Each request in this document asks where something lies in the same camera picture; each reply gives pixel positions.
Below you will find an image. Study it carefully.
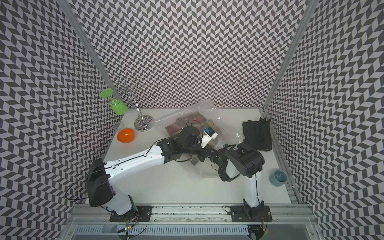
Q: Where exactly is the red black plaid shirt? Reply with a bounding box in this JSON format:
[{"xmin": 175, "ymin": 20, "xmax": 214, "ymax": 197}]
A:
[{"xmin": 165, "ymin": 111, "xmax": 208, "ymax": 136}]

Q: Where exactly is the orange plastic bowl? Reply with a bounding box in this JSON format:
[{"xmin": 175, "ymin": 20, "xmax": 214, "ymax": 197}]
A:
[{"xmin": 117, "ymin": 128, "xmax": 135, "ymax": 144}]

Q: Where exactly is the chrome glass holder stand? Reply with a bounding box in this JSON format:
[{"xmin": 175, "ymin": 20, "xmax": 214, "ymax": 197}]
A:
[{"xmin": 117, "ymin": 76, "xmax": 154, "ymax": 132}]

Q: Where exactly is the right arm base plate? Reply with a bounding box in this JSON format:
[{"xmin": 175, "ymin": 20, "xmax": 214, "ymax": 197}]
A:
[{"xmin": 230, "ymin": 205, "xmax": 273, "ymax": 223}]

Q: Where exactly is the black folded shirt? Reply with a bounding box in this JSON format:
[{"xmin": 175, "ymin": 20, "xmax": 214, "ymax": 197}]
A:
[{"xmin": 243, "ymin": 118, "xmax": 272, "ymax": 152}]

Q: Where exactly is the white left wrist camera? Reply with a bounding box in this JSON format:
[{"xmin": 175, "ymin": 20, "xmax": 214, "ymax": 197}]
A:
[{"xmin": 201, "ymin": 127, "xmax": 218, "ymax": 148}]

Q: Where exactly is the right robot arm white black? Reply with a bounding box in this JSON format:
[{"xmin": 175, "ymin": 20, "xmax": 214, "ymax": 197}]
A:
[{"xmin": 210, "ymin": 143, "xmax": 265, "ymax": 220}]

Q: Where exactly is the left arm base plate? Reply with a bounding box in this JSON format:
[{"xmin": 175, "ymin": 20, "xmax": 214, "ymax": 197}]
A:
[{"xmin": 109, "ymin": 195, "xmax": 153, "ymax": 223}]

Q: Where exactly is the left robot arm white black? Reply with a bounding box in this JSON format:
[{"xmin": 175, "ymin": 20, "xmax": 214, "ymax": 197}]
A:
[{"xmin": 86, "ymin": 126, "xmax": 218, "ymax": 216}]

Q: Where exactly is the yellow plaid shirt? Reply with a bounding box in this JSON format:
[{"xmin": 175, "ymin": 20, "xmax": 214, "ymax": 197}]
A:
[{"xmin": 196, "ymin": 120, "xmax": 225, "ymax": 141}]

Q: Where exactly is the grey blue cup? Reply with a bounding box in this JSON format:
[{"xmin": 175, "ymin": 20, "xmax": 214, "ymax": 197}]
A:
[{"xmin": 269, "ymin": 170, "xmax": 288, "ymax": 187}]

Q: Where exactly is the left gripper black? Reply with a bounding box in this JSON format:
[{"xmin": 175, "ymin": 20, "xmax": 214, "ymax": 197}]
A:
[{"xmin": 182, "ymin": 138, "xmax": 218, "ymax": 162}]

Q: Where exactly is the clear plastic vacuum bag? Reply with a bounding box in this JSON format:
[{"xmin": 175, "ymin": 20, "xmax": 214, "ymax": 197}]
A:
[{"xmin": 152, "ymin": 100, "xmax": 244, "ymax": 182}]

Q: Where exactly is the green plastic wine glass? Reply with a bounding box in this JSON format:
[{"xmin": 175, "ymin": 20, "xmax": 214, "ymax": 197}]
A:
[{"xmin": 100, "ymin": 88, "xmax": 128, "ymax": 116}]

